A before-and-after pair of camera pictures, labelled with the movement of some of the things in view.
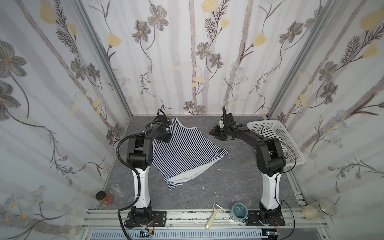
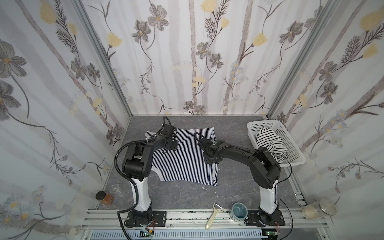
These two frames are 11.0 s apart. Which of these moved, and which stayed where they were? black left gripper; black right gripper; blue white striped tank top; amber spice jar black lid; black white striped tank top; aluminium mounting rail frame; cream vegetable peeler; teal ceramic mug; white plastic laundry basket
Moved: black left gripper; black right gripper; blue white striped tank top
Stayed: cream vegetable peeler; amber spice jar black lid; white plastic laundry basket; black white striped tank top; teal ceramic mug; aluminium mounting rail frame
